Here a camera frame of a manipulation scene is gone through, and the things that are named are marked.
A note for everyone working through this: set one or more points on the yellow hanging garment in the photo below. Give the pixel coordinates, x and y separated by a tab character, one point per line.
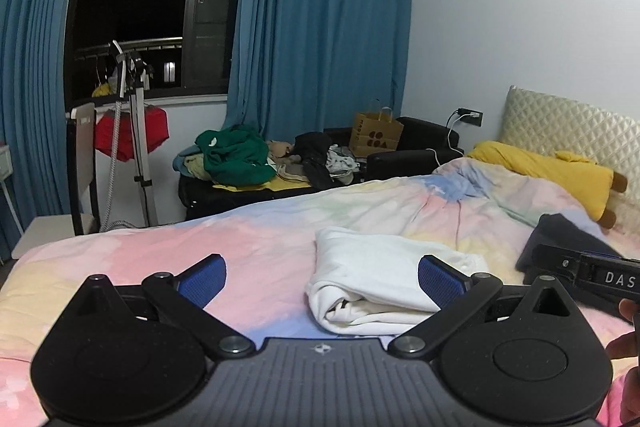
102	90

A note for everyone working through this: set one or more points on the pastel tie-dye blanket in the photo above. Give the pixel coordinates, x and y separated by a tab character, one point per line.
250	227

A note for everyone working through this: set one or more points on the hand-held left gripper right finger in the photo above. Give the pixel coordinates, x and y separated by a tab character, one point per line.
440	283

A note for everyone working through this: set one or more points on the brown paper bag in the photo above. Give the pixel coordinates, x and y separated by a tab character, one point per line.
375	132

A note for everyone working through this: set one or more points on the white pants with striped band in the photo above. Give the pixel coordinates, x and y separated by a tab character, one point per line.
380	267

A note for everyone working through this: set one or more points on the black clothes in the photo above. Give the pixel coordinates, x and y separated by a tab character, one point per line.
312	157

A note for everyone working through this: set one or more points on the blue curtain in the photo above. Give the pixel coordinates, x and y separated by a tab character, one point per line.
320	7
35	57

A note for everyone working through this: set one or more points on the green garment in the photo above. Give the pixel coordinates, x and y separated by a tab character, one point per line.
230	157

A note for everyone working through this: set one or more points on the yellow cloth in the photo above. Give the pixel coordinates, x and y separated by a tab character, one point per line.
265	185

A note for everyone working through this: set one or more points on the red garment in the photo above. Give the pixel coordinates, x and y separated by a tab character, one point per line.
156	132

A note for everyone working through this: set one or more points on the blue-grey garment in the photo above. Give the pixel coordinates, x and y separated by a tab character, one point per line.
186	164

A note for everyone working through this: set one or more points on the black sofa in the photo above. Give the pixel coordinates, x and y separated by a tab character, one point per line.
390	162

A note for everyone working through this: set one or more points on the wall outlet with charger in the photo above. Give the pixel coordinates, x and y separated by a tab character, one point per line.
471	117

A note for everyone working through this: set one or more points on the person's right hand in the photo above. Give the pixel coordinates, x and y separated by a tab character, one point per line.
627	349

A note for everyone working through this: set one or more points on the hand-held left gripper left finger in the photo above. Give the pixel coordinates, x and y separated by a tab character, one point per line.
202	283

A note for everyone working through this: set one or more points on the yellow plush pillow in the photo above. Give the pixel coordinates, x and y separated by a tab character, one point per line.
540	167

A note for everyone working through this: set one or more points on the navy folded cloth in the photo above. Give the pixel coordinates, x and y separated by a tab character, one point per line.
555	232

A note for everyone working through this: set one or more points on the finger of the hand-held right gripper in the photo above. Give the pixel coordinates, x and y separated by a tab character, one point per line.
557	263

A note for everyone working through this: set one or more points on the garment steamer stand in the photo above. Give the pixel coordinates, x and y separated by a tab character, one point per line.
140	132

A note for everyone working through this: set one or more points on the white patterned cloth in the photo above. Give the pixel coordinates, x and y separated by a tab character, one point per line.
342	164

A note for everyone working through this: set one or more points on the beige garment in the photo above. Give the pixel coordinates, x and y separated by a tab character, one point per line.
280	150

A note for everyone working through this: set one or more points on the beige quilted headboard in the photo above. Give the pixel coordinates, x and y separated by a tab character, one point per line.
560	122

